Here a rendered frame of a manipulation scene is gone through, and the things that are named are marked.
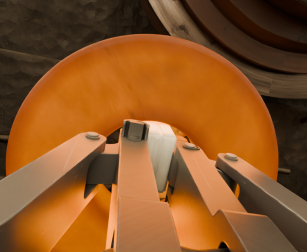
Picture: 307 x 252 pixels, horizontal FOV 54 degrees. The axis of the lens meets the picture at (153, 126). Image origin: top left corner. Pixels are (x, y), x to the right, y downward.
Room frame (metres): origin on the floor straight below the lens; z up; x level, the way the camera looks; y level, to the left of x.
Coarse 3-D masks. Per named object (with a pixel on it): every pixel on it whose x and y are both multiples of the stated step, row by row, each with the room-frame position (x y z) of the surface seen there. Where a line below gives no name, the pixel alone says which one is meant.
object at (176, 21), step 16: (160, 0) 0.40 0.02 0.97; (176, 0) 0.40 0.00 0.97; (160, 16) 0.40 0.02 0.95; (176, 16) 0.40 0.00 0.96; (176, 32) 0.40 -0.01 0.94; (192, 32) 0.40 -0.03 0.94; (240, 64) 0.41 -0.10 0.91; (256, 80) 0.41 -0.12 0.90; (272, 80) 0.42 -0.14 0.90; (288, 80) 0.42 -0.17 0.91; (304, 80) 0.42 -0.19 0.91; (272, 96) 0.42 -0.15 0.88; (288, 96) 0.42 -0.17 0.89; (304, 96) 0.42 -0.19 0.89
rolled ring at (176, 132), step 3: (171, 126) 0.46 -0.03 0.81; (174, 129) 0.46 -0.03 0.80; (177, 129) 0.46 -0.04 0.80; (174, 132) 0.45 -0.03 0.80; (177, 132) 0.45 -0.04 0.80; (180, 132) 0.46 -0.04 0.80; (180, 135) 0.45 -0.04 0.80; (183, 135) 0.46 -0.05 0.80; (165, 189) 0.43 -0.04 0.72; (165, 192) 0.43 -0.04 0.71; (159, 195) 0.42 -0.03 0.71; (162, 195) 0.42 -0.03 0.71; (165, 195) 0.43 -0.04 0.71
